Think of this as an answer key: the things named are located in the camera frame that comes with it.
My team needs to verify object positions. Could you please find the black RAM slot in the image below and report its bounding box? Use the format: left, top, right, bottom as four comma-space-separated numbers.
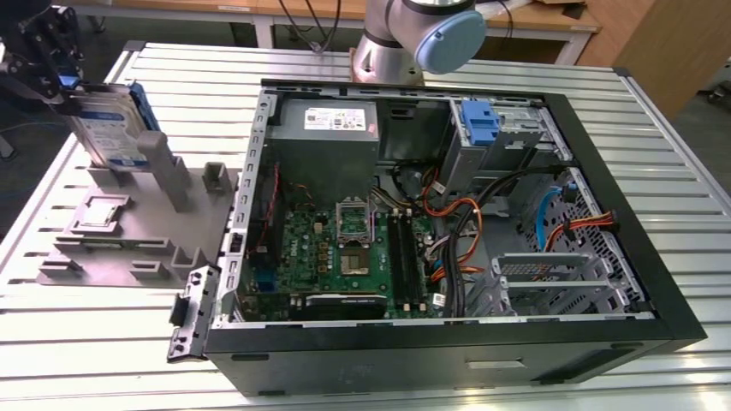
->
387, 209, 411, 312
401, 208, 428, 312

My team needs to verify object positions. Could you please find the CPU socket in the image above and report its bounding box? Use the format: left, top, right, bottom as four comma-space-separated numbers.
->
337, 250, 381, 278

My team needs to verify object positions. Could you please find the black chair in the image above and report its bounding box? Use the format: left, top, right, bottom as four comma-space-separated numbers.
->
0, 83, 61, 113

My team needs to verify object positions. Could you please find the black PC case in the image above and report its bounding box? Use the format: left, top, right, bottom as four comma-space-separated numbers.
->
203, 78, 709, 397

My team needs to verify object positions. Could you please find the wooden cabinet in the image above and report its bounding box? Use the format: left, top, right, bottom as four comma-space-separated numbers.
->
581, 0, 731, 121

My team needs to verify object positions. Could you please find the black cable bundle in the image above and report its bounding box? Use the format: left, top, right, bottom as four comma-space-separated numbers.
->
444, 164, 572, 319

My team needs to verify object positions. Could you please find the grey power supply unit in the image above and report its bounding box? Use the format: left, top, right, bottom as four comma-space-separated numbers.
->
267, 98, 381, 202

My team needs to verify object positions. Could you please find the thin red wire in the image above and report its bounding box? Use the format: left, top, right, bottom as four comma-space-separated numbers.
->
244, 161, 281, 258

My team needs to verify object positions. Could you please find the green RAM stick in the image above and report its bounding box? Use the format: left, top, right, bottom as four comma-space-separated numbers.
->
78, 239, 142, 251

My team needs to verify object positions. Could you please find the grey metal drive cage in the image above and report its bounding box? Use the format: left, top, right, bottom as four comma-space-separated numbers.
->
439, 98, 572, 202

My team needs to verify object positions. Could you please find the office chair wheel base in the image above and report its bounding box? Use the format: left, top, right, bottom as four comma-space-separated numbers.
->
699, 59, 731, 106

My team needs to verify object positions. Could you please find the grey metal disk bay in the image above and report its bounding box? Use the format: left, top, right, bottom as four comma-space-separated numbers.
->
489, 252, 629, 318

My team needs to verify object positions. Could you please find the grey parts rack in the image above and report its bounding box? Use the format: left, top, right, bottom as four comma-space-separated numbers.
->
33, 130, 244, 289

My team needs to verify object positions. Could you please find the orange wire bundle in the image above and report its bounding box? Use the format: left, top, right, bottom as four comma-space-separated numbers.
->
420, 169, 487, 284

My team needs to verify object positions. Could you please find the hard disk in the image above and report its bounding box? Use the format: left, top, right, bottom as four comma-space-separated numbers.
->
56, 74, 164, 170

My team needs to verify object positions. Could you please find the grey expansion card retainer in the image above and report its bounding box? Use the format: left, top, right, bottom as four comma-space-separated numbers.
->
165, 264, 224, 364

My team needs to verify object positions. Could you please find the wooden desk white frame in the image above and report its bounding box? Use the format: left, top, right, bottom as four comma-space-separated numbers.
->
70, 0, 275, 48
251, 0, 604, 66

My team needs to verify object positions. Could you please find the blue plastic bay latch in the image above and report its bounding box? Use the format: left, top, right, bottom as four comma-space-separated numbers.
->
460, 98, 501, 146

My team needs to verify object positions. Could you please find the orange yellow power wire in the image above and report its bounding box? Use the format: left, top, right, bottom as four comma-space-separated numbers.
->
543, 210, 623, 253

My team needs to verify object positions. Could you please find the metal socket cover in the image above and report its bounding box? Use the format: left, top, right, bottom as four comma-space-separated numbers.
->
335, 196, 377, 248

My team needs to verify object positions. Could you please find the silver CPU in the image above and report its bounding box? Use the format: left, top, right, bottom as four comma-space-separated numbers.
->
84, 204, 121, 226

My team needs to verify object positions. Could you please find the black graphics card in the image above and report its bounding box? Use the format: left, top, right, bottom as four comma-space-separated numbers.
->
288, 292, 389, 321

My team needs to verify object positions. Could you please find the green motherboard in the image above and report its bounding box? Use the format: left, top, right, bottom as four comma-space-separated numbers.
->
236, 200, 452, 322

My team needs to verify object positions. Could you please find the blue wire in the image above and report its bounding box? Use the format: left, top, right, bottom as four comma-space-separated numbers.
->
535, 183, 576, 254

